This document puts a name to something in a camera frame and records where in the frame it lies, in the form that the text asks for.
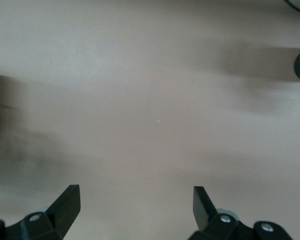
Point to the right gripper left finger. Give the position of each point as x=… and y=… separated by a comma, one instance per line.
x=62, y=215

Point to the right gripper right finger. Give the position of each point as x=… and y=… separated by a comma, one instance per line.
x=207, y=220

